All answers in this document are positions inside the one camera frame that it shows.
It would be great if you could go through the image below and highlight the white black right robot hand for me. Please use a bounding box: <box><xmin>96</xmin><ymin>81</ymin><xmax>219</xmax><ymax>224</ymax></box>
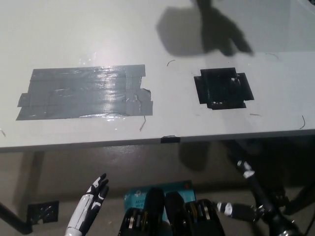
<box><xmin>216</xmin><ymin>160</ymin><xmax>289</xmax><ymax>222</ymax></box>

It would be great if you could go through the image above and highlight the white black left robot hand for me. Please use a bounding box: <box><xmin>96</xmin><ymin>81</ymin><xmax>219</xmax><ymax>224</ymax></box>
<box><xmin>64</xmin><ymin>173</ymin><xmax>110</xmax><ymax>236</ymax></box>

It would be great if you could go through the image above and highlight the black floor tape piece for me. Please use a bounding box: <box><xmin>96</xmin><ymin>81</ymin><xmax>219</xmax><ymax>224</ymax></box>
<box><xmin>27</xmin><ymin>200</ymin><xmax>60</xmax><ymax>225</ymax></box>

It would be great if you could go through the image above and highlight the teal cardboard box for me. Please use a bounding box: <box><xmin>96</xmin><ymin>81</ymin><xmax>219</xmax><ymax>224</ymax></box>
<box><xmin>123</xmin><ymin>180</ymin><xmax>198</xmax><ymax>222</ymax></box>

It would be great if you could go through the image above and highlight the small black edge tape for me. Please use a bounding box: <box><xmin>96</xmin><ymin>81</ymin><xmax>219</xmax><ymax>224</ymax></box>
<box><xmin>160</xmin><ymin>135</ymin><xmax>182</xmax><ymax>145</ymax></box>

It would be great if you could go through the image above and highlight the black square tape patch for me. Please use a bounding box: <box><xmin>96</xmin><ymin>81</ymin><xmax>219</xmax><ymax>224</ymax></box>
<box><xmin>193</xmin><ymin>66</ymin><xmax>255</xmax><ymax>111</ymax></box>

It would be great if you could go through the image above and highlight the grey duct tape patch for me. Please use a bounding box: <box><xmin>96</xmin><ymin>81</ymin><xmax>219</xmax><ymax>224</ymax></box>
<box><xmin>15</xmin><ymin>64</ymin><xmax>154</xmax><ymax>121</ymax></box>

